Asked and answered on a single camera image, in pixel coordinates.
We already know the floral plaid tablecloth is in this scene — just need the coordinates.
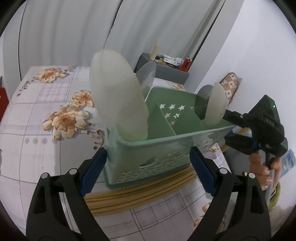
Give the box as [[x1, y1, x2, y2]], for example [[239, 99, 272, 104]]
[[0, 66, 239, 241]]

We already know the steel spoon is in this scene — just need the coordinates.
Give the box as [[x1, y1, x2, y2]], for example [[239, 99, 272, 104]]
[[194, 85, 213, 120], [136, 61, 157, 99]]

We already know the red thermos bottle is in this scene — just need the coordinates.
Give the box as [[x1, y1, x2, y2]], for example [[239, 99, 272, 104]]
[[182, 57, 192, 72]]

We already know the steel spoon front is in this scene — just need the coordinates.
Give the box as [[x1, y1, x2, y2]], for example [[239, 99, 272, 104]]
[[136, 61, 157, 99]]

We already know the cardboard tube roll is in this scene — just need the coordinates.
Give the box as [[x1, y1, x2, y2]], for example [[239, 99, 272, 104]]
[[149, 45, 159, 61]]

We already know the green white fuzzy sleeve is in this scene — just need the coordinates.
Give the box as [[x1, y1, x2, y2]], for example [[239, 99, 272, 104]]
[[268, 182, 281, 212]]

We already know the mint green utensil holder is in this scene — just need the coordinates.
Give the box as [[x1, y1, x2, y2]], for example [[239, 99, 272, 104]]
[[103, 86, 234, 189]]

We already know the patterned folded board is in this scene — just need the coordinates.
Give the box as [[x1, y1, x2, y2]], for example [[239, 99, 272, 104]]
[[219, 72, 242, 105]]

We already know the white curtain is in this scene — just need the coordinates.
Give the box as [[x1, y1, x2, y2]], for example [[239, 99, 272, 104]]
[[1, 1, 221, 97]]

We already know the grey side cabinet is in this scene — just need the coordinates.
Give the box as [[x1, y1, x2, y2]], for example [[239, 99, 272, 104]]
[[134, 53, 190, 84]]

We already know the person's right hand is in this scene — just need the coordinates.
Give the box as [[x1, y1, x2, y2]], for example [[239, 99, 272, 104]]
[[249, 153, 282, 192]]

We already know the cream plastic rice paddle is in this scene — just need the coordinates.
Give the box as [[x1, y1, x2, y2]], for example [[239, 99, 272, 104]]
[[204, 82, 228, 127]]

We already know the bamboo chopstick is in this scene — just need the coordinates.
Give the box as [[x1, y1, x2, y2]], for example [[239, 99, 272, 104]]
[[84, 171, 197, 216], [84, 166, 197, 202], [87, 175, 197, 216], [85, 171, 197, 208]]

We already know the red paper gift bag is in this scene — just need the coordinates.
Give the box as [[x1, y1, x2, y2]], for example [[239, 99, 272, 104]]
[[0, 87, 9, 121]]

